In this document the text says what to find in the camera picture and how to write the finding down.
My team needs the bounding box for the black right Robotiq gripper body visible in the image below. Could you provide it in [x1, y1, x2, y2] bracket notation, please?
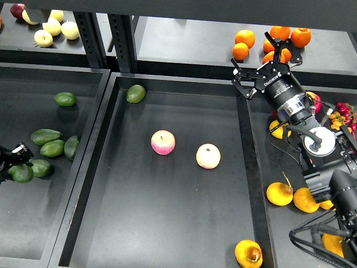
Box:
[255, 61, 306, 111]

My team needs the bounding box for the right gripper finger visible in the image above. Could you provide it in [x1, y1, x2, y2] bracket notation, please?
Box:
[263, 31, 303, 68]
[230, 58, 264, 100]

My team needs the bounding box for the dark green avocado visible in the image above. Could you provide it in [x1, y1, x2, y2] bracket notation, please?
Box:
[8, 164, 33, 183]

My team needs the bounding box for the yellow pear with stem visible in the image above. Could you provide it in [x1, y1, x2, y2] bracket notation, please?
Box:
[235, 240, 263, 268]

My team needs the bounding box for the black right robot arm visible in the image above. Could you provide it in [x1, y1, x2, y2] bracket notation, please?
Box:
[232, 32, 356, 267]

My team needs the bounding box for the green avocado lower cluster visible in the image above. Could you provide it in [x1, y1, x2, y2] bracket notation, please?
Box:
[31, 159, 52, 178]

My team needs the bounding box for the dark avocado upper cluster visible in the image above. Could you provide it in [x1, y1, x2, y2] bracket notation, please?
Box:
[30, 128, 62, 146]

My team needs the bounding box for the green avocado in cluster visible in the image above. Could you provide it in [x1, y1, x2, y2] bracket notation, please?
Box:
[40, 140, 65, 157]

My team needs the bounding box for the yellow pear upper right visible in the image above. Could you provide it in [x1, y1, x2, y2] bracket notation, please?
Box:
[269, 120, 288, 140]

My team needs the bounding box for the green avocado top left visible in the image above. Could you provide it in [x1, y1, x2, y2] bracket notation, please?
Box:
[54, 92, 77, 107]

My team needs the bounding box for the yellow pear long stem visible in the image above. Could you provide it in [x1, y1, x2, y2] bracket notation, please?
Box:
[266, 171, 293, 206]

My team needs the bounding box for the round green avocado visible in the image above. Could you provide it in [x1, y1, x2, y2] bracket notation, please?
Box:
[126, 84, 146, 103]

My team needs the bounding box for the yellow pear middle right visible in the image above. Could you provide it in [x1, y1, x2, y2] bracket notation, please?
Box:
[293, 188, 320, 213]

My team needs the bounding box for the yellow pear far right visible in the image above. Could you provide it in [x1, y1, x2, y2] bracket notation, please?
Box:
[319, 200, 335, 210]

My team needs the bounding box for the yellow pear bottom right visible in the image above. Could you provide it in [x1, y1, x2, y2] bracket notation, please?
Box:
[321, 233, 344, 258]

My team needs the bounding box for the orange centre small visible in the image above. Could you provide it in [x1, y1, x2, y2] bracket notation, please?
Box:
[263, 39, 275, 54]

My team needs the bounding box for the orange small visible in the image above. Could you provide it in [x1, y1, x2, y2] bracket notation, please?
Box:
[263, 39, 275, 54]
[281, 48, 292, 63]

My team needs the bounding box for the orange right small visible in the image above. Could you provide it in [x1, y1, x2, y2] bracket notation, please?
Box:
[281, 48, 292, 63]

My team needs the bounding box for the orange front large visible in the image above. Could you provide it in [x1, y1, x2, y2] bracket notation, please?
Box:
[262, 51, 286, 64]

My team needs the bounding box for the orange top right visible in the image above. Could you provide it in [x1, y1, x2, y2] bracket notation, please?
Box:
[290, 27, 312, 48]

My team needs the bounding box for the orange top left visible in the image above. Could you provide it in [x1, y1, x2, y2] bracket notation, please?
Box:
[235, 29, 255, 49]

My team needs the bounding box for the orange lower left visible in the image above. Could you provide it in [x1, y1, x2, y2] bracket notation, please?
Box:
[232, 42, 249, 61]

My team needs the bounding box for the red apple right tray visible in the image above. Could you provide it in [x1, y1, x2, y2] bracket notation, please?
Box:
[306, 91, 322, 114]

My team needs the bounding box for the black left tray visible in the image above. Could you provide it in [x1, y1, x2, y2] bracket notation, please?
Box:
[1, 63, 110, 267]

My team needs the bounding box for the orange cherry tomato bunch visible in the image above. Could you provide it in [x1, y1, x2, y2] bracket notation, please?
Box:
[329, 112, 345, 131]

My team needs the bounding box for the pale yellow pink apple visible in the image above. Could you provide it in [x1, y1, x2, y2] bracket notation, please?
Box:
[196, 143, 221, 169]

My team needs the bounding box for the red cherry tomato bunch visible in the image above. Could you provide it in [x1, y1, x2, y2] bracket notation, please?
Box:
[337, 102, 356, 132]

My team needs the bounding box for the pink red apple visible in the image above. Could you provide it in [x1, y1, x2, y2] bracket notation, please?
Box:
[151, 130, 176, 155]

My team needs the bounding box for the black right tray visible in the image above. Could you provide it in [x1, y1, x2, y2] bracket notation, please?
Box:
[237, 83, 357, 268]

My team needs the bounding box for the large black centre tray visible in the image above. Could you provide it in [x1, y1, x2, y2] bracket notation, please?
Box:
[47, 71, 278, 268]

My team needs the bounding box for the pale yellow apple front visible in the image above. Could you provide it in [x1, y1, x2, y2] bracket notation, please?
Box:
[34, 30, 53, 47]

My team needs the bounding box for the pale yellow apple middle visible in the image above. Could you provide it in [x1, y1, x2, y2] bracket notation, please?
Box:
[42, 17, 61, 36]

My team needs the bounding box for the pale yellow apple right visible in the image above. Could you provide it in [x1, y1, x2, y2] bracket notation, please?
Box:
[61, 21, 80, 40]

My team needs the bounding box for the dark red apple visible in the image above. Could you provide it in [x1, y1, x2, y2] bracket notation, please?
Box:
[10, 3, 25, 20]

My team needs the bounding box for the pale yellow apple back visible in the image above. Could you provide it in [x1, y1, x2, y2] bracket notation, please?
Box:
[50, 9, 64, 23]

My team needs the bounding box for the dark avocado by wall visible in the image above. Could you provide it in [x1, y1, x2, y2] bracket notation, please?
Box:
[64, 136, 80, 161]

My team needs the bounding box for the black perforated shelf post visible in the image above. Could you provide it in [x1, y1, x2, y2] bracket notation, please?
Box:
[108, 14, 138, 73]

